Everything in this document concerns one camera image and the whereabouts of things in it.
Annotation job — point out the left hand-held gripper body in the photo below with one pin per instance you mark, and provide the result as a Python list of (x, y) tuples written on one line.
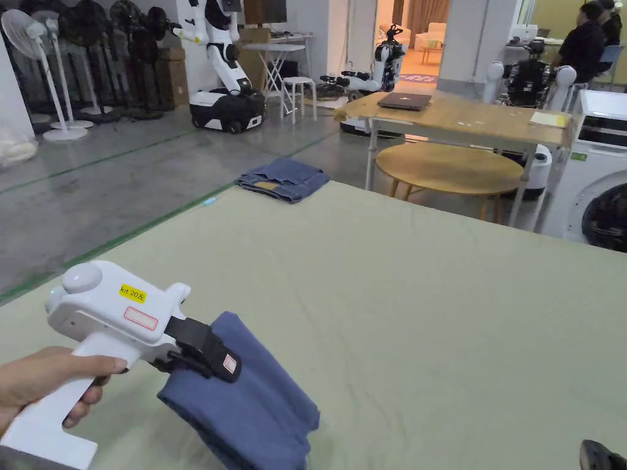
[(105, 308)]

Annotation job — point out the white humanoid robot with arms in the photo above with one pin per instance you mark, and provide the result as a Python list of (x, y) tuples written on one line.
[(387, 63)]

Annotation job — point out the row of black standing fans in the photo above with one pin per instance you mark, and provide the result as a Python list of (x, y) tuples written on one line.
[(122, 54)]

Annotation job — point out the folded blue jeans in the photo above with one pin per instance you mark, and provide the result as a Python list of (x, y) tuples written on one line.
[(286, 178)]

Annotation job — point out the stack of brown cartons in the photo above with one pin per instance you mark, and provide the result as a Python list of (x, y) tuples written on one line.
[(172, 76)]

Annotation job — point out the white standing fan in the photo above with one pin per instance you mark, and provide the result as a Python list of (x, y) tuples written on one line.
[(29, 34)]

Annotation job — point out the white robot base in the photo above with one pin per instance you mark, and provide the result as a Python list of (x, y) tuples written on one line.
[(538, 171)]

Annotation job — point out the person's left hand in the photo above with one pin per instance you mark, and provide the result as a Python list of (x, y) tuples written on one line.
[(44, 374)]

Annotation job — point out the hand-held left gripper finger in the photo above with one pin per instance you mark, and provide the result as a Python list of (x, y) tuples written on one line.
[(218, 353)]

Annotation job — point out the dark blue garment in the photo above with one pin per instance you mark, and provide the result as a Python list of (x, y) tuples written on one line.
[(254, 411)]

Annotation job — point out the large white wheeled robot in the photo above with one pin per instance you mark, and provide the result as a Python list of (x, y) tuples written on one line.
[(223, 105)]

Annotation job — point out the black robot with white shoulders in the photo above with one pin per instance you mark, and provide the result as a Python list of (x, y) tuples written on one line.
[(529, 78)]

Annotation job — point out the white washing machine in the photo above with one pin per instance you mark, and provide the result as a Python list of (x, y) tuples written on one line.
[(592, 161)]

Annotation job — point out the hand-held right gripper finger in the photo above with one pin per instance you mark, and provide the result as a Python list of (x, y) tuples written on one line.
[(600, 458)]

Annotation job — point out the bed with pale green sheet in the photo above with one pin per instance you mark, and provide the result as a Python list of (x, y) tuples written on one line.
[(416, 318)]

